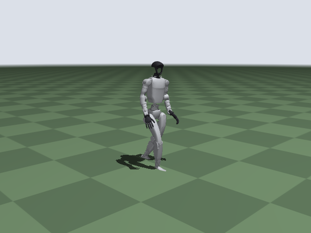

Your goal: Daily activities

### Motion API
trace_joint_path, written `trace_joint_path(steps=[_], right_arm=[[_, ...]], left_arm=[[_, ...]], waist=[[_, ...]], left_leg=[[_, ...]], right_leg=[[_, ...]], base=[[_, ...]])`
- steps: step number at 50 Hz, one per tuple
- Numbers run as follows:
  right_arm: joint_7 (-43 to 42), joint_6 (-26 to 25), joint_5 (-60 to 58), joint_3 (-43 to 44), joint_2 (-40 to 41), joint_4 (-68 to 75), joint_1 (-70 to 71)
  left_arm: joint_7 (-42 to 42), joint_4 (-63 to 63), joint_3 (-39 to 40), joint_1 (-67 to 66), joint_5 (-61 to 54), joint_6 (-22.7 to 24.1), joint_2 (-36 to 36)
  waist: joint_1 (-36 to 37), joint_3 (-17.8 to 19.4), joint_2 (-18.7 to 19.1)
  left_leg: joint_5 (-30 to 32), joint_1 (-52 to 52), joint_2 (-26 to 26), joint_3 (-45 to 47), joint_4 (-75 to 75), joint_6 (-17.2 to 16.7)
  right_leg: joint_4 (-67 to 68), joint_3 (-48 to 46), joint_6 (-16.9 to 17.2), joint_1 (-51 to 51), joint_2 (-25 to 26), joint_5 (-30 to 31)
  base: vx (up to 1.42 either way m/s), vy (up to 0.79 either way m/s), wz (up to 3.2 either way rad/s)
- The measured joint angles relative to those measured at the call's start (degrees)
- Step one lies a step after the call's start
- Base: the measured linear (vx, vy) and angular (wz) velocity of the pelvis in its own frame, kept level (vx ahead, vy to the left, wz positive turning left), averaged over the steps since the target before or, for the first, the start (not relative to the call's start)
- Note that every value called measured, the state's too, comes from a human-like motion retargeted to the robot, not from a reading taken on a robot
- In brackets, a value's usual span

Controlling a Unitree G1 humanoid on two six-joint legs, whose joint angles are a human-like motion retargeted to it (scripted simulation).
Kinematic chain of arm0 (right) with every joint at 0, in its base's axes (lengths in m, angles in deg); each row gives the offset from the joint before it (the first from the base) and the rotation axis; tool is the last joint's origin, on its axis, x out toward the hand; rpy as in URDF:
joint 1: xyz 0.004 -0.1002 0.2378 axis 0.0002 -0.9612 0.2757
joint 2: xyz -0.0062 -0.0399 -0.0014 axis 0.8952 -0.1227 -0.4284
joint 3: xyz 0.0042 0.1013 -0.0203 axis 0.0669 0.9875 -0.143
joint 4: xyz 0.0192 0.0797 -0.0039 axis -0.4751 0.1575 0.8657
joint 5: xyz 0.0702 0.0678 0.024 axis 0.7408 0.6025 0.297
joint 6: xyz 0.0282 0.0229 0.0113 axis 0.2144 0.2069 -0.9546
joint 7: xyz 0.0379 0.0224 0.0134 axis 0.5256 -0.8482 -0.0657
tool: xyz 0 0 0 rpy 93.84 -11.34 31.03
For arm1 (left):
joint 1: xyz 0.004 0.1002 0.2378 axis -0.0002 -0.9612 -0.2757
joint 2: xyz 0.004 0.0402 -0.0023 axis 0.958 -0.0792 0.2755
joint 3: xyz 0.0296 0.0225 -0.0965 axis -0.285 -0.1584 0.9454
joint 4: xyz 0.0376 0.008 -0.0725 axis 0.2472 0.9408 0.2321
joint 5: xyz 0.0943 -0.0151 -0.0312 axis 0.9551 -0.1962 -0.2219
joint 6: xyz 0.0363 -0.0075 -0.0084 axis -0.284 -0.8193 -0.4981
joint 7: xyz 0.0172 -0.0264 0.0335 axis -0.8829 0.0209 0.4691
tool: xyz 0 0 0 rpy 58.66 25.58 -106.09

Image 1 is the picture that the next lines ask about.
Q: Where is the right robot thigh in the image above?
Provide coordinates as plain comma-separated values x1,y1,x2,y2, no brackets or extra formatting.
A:
143,113,163,146

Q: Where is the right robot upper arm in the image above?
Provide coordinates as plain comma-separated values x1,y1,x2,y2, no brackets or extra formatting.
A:
140,79,152,101

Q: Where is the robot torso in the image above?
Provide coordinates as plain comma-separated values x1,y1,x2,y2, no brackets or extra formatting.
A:
147,76,166,119

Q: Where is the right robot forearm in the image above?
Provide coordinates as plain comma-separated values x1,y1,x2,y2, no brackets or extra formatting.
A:
140,96,148,115

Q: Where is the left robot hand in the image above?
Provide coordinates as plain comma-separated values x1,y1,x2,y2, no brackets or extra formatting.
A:
169,110,179,124

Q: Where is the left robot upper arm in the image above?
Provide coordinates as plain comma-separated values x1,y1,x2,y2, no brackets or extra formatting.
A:
163,79,169,100

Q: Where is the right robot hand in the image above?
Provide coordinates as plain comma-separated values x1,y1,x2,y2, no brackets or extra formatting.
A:
144,113,155,128

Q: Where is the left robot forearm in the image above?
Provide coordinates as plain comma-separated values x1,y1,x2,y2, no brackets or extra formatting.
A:
164,99,172,115

